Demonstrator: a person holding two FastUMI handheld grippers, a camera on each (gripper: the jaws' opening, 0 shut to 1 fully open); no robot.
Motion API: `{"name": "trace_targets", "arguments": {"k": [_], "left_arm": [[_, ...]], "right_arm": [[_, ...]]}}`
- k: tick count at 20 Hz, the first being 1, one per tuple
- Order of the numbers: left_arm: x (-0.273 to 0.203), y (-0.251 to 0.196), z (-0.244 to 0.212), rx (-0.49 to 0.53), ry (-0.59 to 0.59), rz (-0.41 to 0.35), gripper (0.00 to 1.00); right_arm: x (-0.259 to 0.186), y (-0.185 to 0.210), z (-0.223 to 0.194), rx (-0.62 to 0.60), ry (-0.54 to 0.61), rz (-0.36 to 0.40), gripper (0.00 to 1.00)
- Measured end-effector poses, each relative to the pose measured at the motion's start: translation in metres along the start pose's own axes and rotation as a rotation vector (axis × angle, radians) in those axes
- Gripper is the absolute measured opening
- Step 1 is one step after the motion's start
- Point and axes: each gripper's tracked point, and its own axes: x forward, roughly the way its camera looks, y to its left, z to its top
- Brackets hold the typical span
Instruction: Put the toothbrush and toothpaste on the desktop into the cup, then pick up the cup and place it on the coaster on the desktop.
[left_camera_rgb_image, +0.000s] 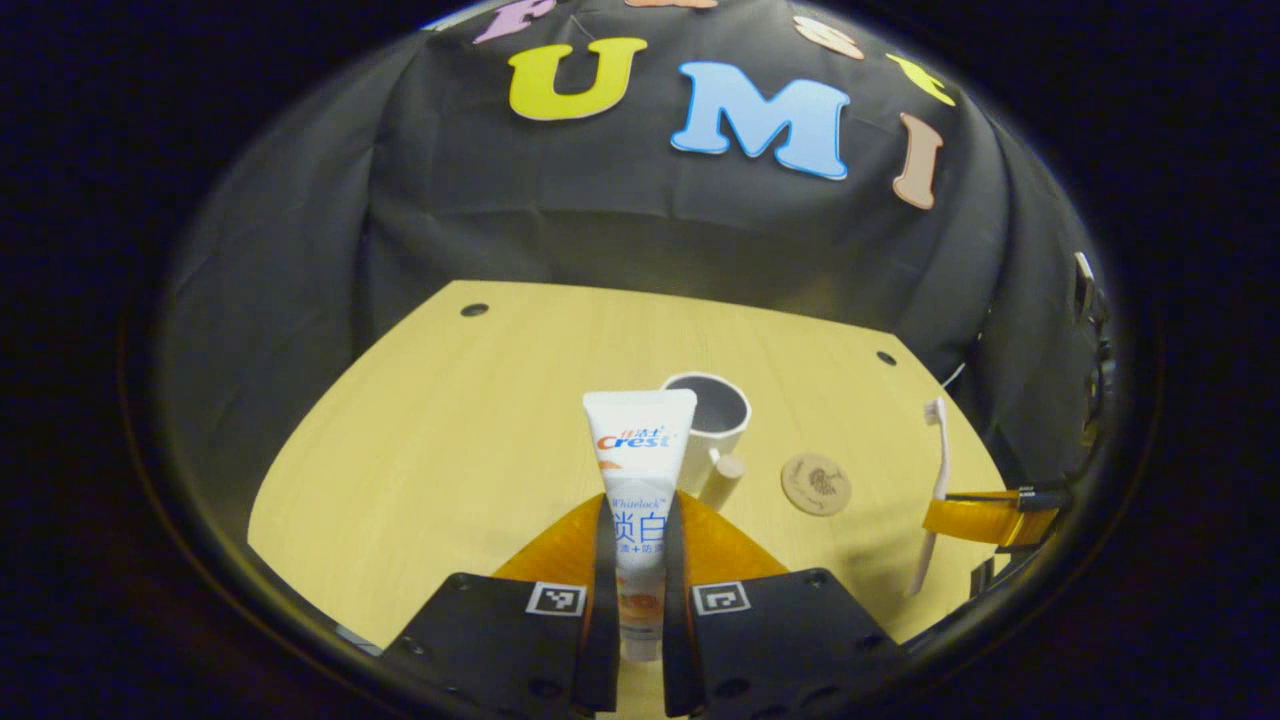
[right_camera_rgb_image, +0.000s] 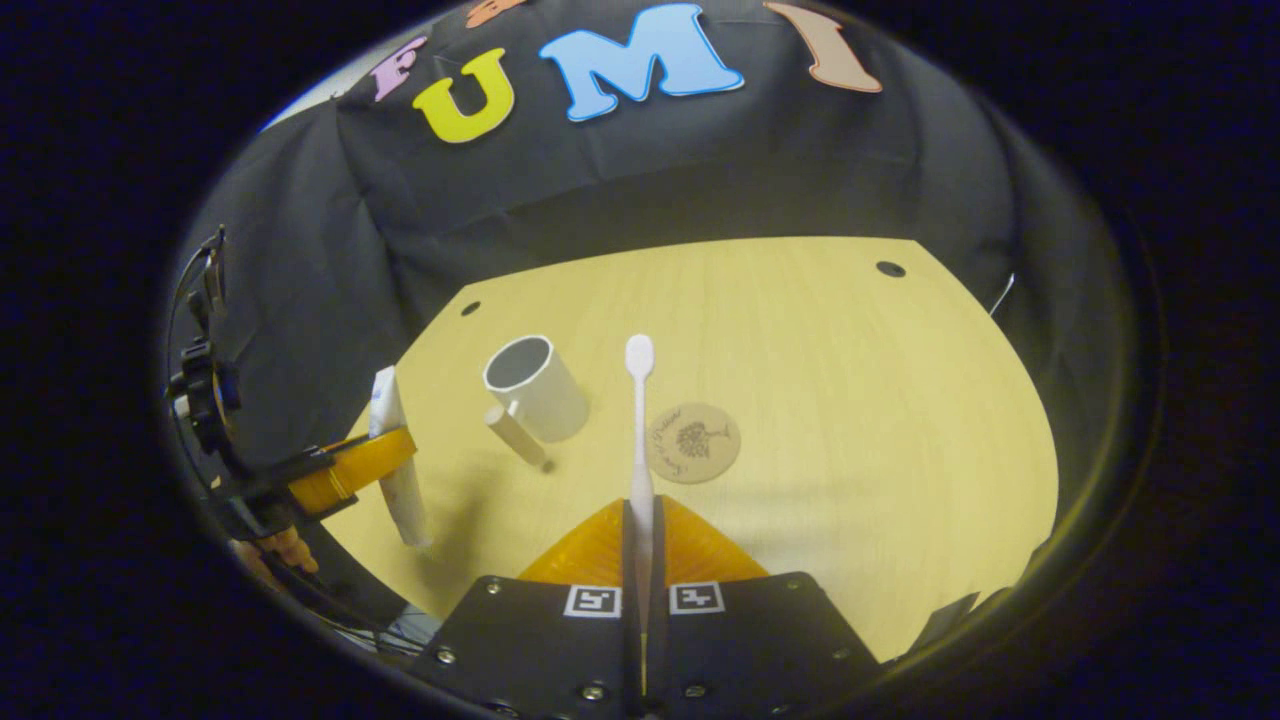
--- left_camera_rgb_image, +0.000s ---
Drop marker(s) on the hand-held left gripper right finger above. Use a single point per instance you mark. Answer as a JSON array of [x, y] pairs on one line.
[[676, 600]]

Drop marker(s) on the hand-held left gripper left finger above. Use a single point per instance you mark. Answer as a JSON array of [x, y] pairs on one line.
[[606, 600]]

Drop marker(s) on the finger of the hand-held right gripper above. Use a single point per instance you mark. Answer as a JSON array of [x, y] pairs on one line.
[[985, 518]]

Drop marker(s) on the white toothbrush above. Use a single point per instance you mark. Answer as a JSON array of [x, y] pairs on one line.
[[941, 460]]

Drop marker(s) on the white toothpaste tube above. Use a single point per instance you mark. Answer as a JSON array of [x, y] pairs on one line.
[[640, 470]]

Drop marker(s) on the round wooden coaster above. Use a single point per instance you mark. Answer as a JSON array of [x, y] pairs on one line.
[[816, 485]]

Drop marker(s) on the black backdrop cloth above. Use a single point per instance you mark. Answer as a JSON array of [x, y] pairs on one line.
[[450, 200]]

